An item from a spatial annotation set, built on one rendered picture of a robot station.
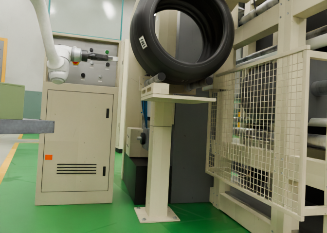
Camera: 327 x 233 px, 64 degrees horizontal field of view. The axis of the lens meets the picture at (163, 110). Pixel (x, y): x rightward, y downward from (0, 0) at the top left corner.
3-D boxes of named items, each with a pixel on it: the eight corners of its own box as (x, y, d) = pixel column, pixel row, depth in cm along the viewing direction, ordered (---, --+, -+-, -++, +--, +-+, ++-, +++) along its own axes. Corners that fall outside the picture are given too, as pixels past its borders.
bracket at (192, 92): (138, 90, 174) (139, 76, 174) (194, 95, 184) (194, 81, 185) (139, 90, 171) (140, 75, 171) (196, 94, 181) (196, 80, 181)
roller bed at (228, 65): (201, 90, 199) (203, 52, 200) (219, 92, 203) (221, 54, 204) (212, 88, 180) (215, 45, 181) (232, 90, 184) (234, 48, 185)
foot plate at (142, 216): (134, 208, 192) (134, 206, 192) (169, 207, 198) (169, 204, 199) (140, 223, 166) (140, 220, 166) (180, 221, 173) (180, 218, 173)
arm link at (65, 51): (73, 54, 176) (71, 69, 169) (48, 52, 172) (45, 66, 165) (72, 42, 168) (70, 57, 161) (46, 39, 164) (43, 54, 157)
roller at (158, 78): (143, 82, 173) (149, 79, 174) (147, 88, 173) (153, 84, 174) (156, 74, 139) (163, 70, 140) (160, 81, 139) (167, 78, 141)
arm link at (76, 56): (73, 49, 174) (82, 50, 175) (72, 62, 174) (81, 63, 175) (72, 45, 165) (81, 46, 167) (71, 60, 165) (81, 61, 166)
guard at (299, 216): (205, 172, 188) (209, 76, 190) (207, 172, 189) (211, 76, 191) (300, 222, 102) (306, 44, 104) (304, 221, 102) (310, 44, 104)
